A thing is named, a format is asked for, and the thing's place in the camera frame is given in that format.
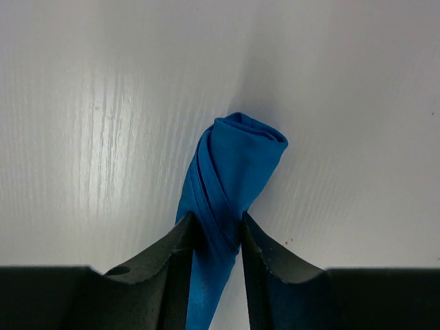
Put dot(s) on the blue cloth napkin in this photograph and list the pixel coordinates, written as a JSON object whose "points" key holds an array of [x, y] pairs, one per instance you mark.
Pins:
{"points": [[233, 161]]}

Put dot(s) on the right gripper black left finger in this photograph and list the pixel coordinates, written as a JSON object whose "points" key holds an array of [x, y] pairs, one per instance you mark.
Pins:
{"points": [[148, 291]]}

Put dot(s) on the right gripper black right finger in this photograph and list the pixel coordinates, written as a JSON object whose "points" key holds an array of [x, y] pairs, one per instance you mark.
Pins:
{"points": [[286, 292]]}

